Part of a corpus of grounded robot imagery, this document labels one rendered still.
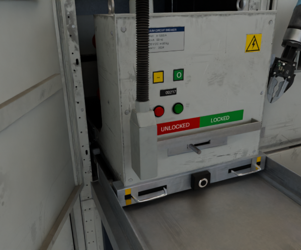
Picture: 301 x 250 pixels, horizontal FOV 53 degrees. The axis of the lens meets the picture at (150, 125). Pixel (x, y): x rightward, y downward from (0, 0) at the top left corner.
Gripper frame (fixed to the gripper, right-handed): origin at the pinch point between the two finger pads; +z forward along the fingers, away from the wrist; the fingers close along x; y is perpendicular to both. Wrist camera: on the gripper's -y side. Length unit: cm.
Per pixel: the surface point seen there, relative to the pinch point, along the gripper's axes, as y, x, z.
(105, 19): 51, -42, -6
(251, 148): 11.0, 0.1, 17.6
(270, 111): -15.4, 0.4, 4.3
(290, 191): 12.2, 16.1, 26.0
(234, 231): 37, 5, 37
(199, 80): 34.2, -18.0, 1.2
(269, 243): 37, 14, 35
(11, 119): 76, -39, 19
